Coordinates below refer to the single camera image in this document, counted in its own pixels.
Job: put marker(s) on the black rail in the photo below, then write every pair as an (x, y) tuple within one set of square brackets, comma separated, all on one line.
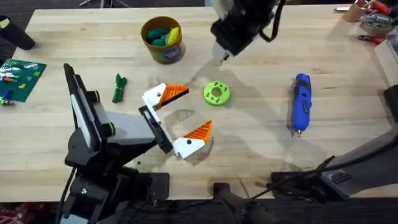
[(186, 214)]

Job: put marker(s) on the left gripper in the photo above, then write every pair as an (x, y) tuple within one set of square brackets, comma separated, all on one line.
[(130, 127)]

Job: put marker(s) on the brown tub with toys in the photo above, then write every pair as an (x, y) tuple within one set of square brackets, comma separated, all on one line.
[(163, 39)]

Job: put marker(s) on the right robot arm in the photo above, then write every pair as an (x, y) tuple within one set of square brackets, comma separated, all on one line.
[(367, 168)]

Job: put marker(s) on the green board with blocks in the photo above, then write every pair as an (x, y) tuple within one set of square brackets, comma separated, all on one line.
[(20, 81)]

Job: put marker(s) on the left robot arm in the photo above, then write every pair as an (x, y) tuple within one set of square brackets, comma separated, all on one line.
[(93, 186)]

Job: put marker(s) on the green disc with holes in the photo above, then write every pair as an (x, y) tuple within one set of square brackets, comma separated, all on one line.
[(216, 92)]

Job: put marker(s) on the brown cup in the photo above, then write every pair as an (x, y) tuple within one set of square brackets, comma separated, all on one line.
[(354, 12)]

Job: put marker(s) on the grey stand legs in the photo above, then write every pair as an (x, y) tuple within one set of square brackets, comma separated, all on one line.
[(105, 3)]

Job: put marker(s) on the green toy vegetable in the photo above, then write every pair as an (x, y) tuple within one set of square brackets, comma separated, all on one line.
[(119, 88)]

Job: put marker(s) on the heap of tools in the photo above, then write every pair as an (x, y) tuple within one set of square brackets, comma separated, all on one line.
[(376, 25)]

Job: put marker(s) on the black upright wrist plate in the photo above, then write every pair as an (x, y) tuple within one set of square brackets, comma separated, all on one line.
[(79, 105)]

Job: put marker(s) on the black mount pole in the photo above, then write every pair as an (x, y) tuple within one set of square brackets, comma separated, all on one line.
[(230, 199)]

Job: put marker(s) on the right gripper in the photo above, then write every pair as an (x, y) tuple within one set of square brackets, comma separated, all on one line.
[(239, 31)]

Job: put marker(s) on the black cylinder with yellow tape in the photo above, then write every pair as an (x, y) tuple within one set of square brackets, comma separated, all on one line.
[(15, 35)]

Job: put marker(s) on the white box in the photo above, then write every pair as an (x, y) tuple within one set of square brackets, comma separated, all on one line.
[(388, 59)]

